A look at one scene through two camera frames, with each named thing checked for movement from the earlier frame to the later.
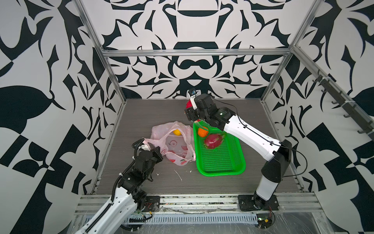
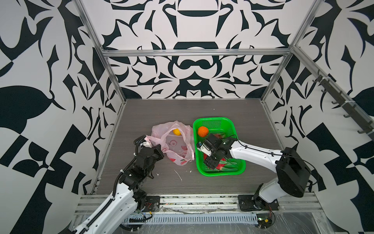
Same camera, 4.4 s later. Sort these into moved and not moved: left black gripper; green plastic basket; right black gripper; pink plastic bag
Moved: right black gripper
Not moved: left black gripper; pink plastic bag; green plastic basket
